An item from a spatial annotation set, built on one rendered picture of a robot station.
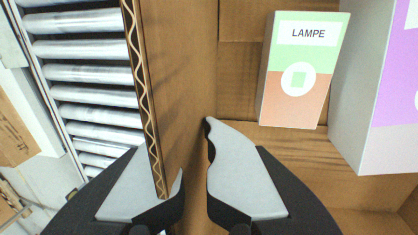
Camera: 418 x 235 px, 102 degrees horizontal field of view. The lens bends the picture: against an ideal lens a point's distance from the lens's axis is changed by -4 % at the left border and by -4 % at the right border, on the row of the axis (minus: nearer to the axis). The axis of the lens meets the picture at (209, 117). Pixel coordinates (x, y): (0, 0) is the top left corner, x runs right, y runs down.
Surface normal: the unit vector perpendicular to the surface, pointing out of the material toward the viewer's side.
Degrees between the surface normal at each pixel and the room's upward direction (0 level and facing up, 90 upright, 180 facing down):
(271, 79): 6
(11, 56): 0
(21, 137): 92
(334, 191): 6
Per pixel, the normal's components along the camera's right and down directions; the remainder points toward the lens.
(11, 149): 0.96, -0.01
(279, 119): -0.14, 0.45
